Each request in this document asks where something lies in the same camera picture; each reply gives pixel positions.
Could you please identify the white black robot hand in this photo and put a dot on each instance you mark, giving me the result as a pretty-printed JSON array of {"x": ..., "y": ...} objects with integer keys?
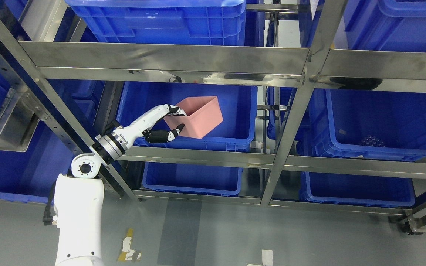
[{"x": 142, "y": 126}]

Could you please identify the pink plastic storage box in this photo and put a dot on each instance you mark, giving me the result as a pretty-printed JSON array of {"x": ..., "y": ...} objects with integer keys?
[{"x": 203, "y": 116}]

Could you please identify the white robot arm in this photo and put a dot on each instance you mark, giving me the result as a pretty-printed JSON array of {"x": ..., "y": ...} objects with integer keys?
[{"x": 75, "y": 203}]

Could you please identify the blue shelf bin lower centre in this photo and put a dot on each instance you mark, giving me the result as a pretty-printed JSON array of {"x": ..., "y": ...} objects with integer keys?
[{"x": 192, "y": 179}]

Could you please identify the blue shelf bin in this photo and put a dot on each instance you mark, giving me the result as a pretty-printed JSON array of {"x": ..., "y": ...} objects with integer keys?
[
  {"x": 202, "y": 22},
  {"x": 359, "y": 190},
  {"x": 31, "y": 154},
  {"x": 192, "y": 179},
  {"x": 237, "y": 104},
  {"x": 365, "y": 124},
  {"x": 383, "y": 25}
]

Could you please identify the blue shelf bin left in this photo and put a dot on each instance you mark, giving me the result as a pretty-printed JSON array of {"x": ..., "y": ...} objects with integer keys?
[{"x": 31, "y": 154}]

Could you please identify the stainless steel shelf rack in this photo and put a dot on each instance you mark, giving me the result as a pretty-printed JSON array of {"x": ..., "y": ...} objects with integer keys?
[{"x": 321, "y": 68}]

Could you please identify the blue shelf bin lower right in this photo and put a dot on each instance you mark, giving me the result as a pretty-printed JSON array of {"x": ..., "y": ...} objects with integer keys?
[{"x": 359, "y": 190}]

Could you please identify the blue shelf bin top right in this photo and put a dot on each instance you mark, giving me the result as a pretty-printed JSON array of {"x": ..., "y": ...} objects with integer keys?
[{"x": 383, "y": 25}]

